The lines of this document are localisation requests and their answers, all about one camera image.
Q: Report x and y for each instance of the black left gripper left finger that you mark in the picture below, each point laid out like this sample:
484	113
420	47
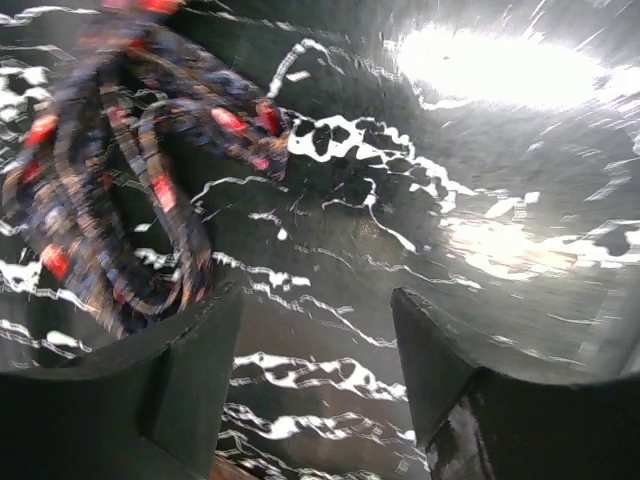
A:
148	406

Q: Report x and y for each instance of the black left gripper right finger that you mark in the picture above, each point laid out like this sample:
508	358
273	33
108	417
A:
475	421

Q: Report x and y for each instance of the dark floral red-dotted tie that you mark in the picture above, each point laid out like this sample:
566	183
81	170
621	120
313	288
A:
135	83

